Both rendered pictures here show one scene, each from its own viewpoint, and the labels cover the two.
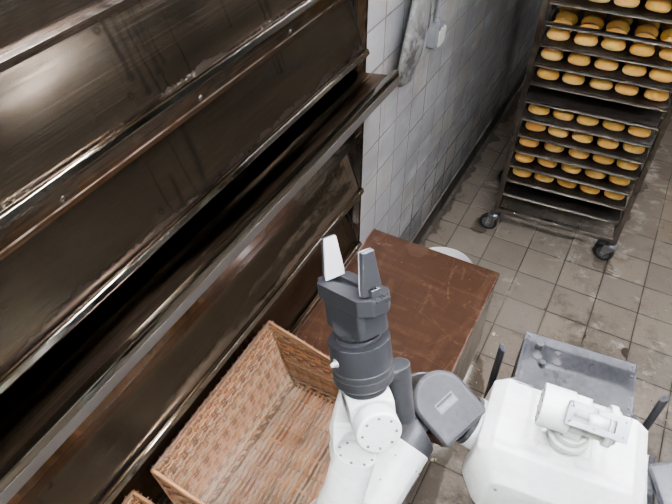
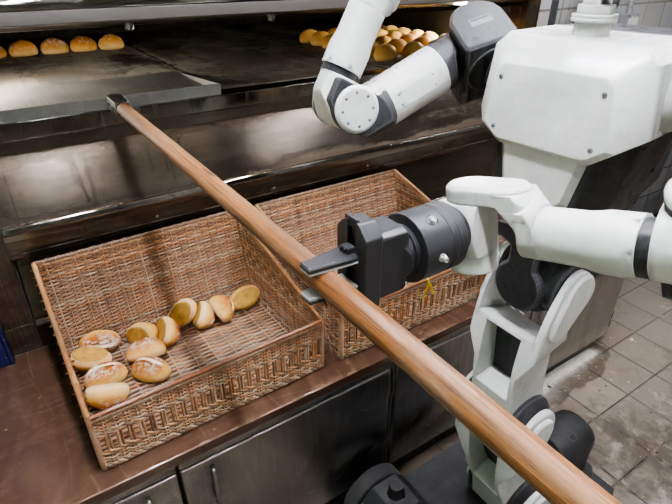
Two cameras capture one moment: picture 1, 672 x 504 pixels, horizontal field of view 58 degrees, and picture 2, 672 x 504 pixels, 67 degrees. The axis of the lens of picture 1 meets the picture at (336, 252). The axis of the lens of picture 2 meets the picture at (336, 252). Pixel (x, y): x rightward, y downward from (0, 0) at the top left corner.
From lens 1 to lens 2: 99 cm
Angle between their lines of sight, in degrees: 26
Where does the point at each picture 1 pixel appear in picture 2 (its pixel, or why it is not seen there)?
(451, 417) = (481, 30)
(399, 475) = (414, 67)
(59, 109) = not seen: outside the picture
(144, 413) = (265, 149)
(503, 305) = (652, 323)
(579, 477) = (592, 42)
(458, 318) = not seen: hidden behind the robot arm
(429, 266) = not seen: hidden behind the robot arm
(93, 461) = (214, 151)
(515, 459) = (528, 39)
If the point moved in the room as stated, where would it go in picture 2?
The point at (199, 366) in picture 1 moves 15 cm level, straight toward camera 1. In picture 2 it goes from (321, 150) to (313, 166)
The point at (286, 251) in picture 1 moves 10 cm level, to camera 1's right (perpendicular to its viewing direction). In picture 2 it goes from (427, 118) to (454, 122)
